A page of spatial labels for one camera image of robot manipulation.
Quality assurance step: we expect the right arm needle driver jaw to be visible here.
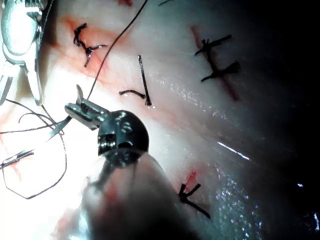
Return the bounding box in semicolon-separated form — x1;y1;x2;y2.
0;71;14;106
24;61;45;107

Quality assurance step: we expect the left arm needle driver jaw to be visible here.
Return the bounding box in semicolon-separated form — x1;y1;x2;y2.
74;97;111;119
64;102;106;131

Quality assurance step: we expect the right arm needle driver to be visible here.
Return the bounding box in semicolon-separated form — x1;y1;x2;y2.
0;0;44;68

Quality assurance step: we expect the left arm needle driver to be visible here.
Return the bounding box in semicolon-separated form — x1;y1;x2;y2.
97;109;150;163

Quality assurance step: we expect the curved steel needle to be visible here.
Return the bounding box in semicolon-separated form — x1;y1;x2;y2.
46;84;85;142

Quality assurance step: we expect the black thread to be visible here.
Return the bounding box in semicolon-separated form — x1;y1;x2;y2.
0;0;149;200

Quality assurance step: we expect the tissue pad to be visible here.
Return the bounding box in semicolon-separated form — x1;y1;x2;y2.
0;0;320;240

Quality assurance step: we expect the black stitching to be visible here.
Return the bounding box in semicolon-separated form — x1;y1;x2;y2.
194;34;242;83
118;54;153;107
0;149;35;169
178;183;212;219
73;22;108;68

